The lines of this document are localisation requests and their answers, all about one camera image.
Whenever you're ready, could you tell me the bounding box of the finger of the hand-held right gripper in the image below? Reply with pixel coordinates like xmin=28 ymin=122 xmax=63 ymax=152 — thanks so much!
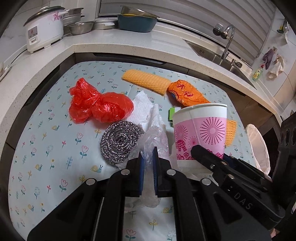
xmin=190 ymin=144 xmax=232 ymax=184
xmin=223 ymin=154 xmax=273 ymax=189

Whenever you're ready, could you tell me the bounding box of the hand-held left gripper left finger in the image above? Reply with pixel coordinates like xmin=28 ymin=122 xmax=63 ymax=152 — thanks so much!
xmin=27 ymin=152 xmax=146 ymax=241

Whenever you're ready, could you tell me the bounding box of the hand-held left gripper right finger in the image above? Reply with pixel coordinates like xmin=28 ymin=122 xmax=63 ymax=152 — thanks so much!
xmin=151 ymin=146 xmax=271 ymax=241

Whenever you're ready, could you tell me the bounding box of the white lined trash bin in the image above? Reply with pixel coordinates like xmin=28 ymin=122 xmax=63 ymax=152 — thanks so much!
xmin=245 ymin=124 xmax=271 ymax=175

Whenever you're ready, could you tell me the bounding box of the clear plastic bag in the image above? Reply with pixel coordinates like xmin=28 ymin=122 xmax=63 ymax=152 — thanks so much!
xmin=124 ymin=126 xmax=171 ymax=212

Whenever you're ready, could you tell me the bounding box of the pink patterned paper cup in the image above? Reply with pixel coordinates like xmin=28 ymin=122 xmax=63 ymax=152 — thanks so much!
xmin=173 ymin=103 xmax=228 ymax=167

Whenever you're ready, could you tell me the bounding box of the steel wool scourer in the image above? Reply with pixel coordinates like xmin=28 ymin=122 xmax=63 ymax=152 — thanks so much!
xmin=99 ymin=121 xmax=144 ymax=165

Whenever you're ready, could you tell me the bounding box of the green blister package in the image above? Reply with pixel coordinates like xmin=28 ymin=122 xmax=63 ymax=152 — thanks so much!
xmin=168 ymin=107 xmax=183 ymax=127

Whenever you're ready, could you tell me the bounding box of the white paper towel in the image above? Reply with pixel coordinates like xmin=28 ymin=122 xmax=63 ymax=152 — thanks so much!
xmin=126 ymin=91 xmax=167 ymax=135

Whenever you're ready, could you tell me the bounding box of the orange snack packet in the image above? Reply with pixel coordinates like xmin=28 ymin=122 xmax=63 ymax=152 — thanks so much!
xmin=166 ymin=79 xmax=211 ymax=107

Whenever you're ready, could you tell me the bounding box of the red plastic bag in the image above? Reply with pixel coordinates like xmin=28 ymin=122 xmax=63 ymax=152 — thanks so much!
xmin=69 ymin=78 xmax=134 ymax=124

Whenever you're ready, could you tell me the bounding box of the orange foam net sleeve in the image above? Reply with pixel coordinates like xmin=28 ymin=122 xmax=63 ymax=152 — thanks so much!
xmin=122 ymin=69 xmax=171 ymax=96
xmin=225 ymin=119 xmax=237 ymax=147

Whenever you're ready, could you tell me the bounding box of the wooden base cabinet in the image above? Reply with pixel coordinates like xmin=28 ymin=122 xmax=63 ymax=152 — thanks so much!
xmin=225 ymin=87 xmax=281 ymax=139

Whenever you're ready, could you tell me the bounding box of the floral tablecloth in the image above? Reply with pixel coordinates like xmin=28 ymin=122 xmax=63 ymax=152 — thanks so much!
xmin=8 ymin=61 xmax=255 ymax=241

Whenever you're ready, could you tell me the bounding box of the green dish soap bottle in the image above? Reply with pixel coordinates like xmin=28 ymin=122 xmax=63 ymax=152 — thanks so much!
xmin=252 ymin=64 xmax=264 ymax=81

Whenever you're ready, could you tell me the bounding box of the white hanging cloth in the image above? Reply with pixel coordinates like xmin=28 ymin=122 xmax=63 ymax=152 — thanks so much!
xmin=268 ymin=56 xmax=285 ymax=80

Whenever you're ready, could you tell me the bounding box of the stainless steel sink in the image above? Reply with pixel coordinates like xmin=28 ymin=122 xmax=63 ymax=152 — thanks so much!
xmin=184 ymin=39 xmax=257 ymax=90

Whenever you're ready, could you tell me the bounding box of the purple hanging cloth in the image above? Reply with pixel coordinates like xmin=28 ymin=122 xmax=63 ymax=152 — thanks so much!
xmin=262 ymin=49 xmax=275 ymax=70

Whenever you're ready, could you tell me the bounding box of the chrome kitchen faucet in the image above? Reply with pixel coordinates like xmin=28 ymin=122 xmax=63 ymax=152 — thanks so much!
xmin=213 ymin=23 xmax=236 ymax=70

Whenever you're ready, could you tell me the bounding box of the blue drain basin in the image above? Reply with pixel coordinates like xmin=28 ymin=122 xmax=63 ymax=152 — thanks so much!
xmin=117 ymin=14 xmax=158 ymax=33

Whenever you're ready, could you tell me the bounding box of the hanging kitchen utensil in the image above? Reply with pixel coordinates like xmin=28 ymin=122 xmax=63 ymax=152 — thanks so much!
xmin=277 ymin=20 xmax=290 ymax=34

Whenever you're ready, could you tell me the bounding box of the white window blind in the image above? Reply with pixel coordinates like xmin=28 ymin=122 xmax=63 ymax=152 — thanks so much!
xmin=99 ymin=0 xmax=275 ymax=65

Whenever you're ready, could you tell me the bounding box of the steel pot lid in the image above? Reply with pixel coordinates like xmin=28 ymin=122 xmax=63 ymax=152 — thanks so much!
xmin=92 ymin=19 xmax=119 ymax=30

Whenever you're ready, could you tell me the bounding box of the steel bowl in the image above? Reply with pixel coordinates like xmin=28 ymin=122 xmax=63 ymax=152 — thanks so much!
xmin=68 ymin=21 xmax=95 ymax=36

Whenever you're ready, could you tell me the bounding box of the steel strainer basket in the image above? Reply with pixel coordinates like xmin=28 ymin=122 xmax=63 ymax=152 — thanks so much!
xmin=120 ymin=6 xmax=160 ymax=19

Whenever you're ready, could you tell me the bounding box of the steel steamer pot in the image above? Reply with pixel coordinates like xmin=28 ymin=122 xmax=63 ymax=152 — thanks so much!
xmin=62 ymin=8 xmax=85 ymax=35

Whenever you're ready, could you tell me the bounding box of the white rice cooker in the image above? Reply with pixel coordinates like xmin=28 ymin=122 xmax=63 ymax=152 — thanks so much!
xmin=24 ymin=6 xmax=68 ymax=54

